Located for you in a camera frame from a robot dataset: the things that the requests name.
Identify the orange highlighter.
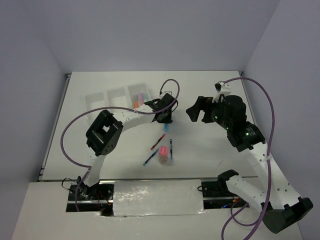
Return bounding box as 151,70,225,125
133,94,139,109

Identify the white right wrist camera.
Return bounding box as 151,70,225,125
212,81,232,103

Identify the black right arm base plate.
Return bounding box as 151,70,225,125
198,180,240,199

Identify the silver foil cover panel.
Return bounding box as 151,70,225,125
113,179,205,217

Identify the blue highlighter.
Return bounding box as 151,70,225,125
163,123,169,132

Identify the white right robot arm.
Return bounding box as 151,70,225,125
186,94,313,234

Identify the green highlighter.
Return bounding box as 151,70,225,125
143,93,150,103

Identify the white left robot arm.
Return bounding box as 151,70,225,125
77,93,178,200

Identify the red pen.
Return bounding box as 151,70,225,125
150,133,166,151

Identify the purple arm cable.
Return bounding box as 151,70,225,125
221,77,276,240
60,78,181,212

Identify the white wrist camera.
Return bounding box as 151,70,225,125
159,91,173,99
212,81,232,103

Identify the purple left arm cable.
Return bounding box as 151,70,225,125
60,78,181,212

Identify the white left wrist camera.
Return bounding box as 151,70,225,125
159,91,173,99

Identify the dark blue pen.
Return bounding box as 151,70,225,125
169,138,173,161

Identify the pink-lidded small bottle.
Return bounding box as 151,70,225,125
158,146,169,164

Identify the white three-compartment tray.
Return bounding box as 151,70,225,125
82,83,151,111

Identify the light blue pen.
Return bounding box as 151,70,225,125
143,148,159,166

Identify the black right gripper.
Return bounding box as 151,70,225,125
185,95,232,130

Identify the pink highlighter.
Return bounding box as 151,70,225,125
137,93,144,106

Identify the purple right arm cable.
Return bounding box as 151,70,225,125
221,77,276,240

